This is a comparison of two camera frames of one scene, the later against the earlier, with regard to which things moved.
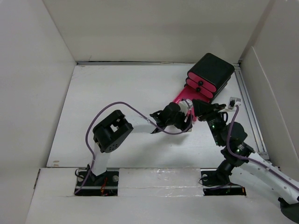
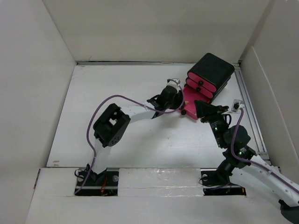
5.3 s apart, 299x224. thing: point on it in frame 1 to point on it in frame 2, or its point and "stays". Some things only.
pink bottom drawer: [188, 93] stays
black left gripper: [183, 125] to [178, 100]
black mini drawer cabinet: [209, 75] stays
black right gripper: [205, 108] stays
